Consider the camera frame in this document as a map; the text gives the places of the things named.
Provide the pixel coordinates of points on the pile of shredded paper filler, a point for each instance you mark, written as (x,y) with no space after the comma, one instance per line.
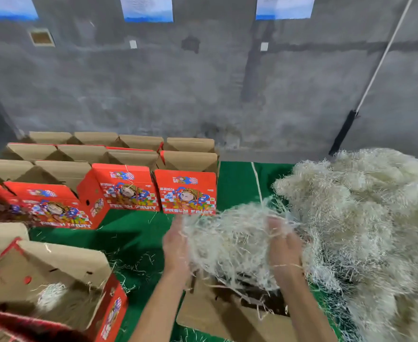
(373,231)

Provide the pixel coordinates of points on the person's left forearm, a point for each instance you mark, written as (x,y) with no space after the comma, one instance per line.
(159,310)

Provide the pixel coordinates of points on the group of red fruit boxes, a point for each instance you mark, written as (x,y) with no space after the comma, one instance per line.
(88,171)

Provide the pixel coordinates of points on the white pole with black grip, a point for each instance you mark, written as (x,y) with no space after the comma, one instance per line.
(343,133)

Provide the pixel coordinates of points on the white and blue wall poster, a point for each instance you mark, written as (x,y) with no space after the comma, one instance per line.
(285,6)
(146,7)
(11,6)

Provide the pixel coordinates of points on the person's left hand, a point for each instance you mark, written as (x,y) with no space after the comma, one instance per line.
(175,247)

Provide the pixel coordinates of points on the person's right hand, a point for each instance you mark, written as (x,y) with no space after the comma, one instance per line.
(285,249)

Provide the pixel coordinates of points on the person's right forearm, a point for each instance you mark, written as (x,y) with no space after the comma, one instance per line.
(305,313)

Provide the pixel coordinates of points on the yellow framed wall plate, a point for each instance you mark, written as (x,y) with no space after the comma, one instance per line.
(41,37)

